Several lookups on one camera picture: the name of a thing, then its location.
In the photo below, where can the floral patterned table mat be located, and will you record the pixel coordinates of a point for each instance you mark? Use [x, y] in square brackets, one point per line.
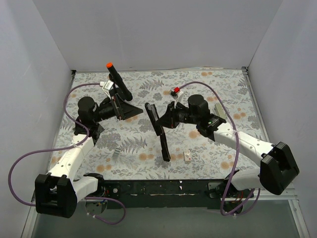
[141, 157]

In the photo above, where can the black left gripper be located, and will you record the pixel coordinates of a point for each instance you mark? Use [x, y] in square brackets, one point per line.
[118, 106]

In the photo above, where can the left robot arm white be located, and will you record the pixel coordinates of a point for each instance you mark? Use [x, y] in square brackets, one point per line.
[56, 192]

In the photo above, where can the black microphone on stand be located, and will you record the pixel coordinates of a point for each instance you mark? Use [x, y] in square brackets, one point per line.
[116, 78]

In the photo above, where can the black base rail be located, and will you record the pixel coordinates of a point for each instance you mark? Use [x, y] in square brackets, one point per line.
[170, 193]

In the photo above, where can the small staple box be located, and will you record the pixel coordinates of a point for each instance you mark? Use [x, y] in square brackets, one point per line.
[187, 156]

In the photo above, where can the beige stapler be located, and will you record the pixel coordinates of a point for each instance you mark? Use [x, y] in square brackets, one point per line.
[219, 111]

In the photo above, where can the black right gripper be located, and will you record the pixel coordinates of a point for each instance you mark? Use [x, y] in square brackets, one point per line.
[166, 119]

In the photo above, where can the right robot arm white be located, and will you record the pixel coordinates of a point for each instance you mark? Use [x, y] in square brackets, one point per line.
[276, 166]

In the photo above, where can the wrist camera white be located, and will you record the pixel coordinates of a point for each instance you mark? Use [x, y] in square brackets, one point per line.
[176, 94]
[106, 87]

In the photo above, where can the black stapler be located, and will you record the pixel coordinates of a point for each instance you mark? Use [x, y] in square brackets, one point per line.
[153, 116]

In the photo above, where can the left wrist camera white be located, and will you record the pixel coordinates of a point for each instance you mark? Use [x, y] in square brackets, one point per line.
[106, 87]

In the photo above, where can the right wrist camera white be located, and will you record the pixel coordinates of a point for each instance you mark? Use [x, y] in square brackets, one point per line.
[176, 94]

